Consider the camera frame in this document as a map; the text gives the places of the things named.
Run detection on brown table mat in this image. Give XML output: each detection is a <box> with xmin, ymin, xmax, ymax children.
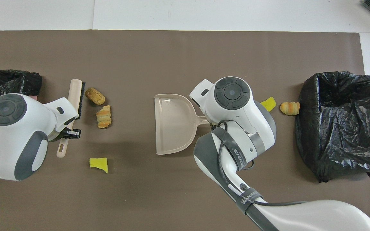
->
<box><xmin>0</xmin><ymin>30</ymin><xmax>370</xmax><ymax>231</ymax></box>

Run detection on yellow sponge piece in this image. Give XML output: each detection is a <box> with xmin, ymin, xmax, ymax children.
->
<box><xmin>89</xmin><ymin>157</ymin><xmax>108</xmax><ymax>174</ymax></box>
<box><xmin>260</xmin><ymin>97</ymin><xmax>277</xmax><ymax>112</ymax></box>

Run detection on beige plastic dustpan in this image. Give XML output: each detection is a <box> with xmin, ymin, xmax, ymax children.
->
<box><xmin>154</xmin><ymin>93</ymin><xmax>210</xmax><ymax>156</ymax></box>

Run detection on brown bread roll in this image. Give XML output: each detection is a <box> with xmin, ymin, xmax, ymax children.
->
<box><xmin>85</xmin><ymin>88</ymin><xmax>106</xmax><ymax>105</ymax></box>

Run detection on beige hand brush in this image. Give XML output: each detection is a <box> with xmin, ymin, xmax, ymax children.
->
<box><xmin>57</xmin><ymin>79</ymin><xmax>85</xmax><ymax>158</ymax></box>

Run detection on golden mini croissant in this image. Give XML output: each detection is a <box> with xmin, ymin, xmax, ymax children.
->
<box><xmin>96</xmin><ymin>105</ymin><xmax>112</xmax><ymax>129</ymax></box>
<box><xmin>280</xmin><ymin>102</ymin><xmax>301</xmax><ymax>116</ymax></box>

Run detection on black trash bag bin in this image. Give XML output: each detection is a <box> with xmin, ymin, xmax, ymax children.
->
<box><xmin>294</xmin><ymin>71</ymin><xmax>370</xmax><ymax>183</ymax></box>
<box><xmin>0</xmin><ymin>67</ymin><xmax>42</xmax><ymax>129</ymax></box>

